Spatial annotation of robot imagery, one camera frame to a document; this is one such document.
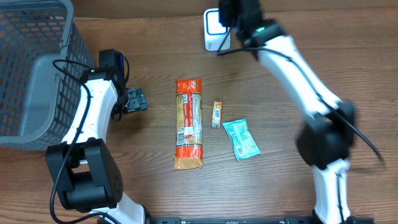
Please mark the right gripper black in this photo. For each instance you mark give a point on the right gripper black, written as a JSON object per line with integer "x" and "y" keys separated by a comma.
{"x": 222, "y": 18}

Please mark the red snack bar packet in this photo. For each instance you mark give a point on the red snack bar packet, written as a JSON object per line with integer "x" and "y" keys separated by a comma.
{"x": 189, "y": 127}

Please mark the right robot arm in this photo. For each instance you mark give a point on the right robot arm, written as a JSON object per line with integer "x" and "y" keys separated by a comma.
{"x": 327, "y": 135}

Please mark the green wet wipes packet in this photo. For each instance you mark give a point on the green wet wipes packet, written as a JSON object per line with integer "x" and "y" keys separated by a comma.
{"x": 243, "y": 143}

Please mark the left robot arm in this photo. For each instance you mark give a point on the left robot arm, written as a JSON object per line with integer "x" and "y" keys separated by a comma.
{"x": 85, "y": 176}

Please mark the white barcode scanner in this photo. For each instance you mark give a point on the white barcode scanner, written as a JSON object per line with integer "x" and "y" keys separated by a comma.
{"x": 216, "y": 36}

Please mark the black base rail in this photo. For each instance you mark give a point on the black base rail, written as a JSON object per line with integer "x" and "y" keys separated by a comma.
{"x": 286, "y": 220}

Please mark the grey plastic shopping basket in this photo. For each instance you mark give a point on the grey plastic shopping basket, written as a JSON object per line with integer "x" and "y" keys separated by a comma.
{"x": 41, "y": 50}

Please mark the orange tissue packet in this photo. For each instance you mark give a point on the orange tissue packet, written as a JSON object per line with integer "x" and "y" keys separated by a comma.
{"x": 216, "y": 115}

